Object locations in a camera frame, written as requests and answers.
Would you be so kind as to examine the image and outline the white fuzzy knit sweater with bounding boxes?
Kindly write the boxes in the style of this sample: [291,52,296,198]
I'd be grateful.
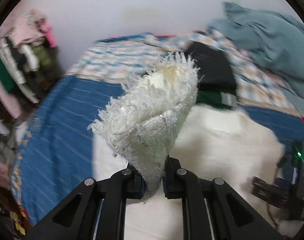
[89,54,284,239]

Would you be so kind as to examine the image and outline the blue striped bed sheet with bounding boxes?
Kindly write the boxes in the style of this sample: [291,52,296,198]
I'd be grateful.
[10,75,123,225]

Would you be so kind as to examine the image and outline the black folded garment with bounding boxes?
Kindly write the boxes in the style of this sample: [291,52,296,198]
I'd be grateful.
[185,42,237,95]

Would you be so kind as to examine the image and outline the stack of folded clothes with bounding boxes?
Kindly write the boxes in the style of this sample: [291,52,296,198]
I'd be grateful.
[0,9,61,120]

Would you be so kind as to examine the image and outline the black cable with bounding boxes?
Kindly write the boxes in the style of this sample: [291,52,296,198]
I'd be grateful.
[265,154,288,228]

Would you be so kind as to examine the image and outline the teal grey blanket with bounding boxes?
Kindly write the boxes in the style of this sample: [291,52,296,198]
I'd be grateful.
[209,2,304,98]

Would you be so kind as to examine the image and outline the patterned multicolour quilt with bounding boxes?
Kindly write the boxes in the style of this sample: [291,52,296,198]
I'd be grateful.
[66,29,300,117]

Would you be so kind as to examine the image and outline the green folded garment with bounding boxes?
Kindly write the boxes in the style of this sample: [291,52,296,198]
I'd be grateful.
[196,90,238,109]

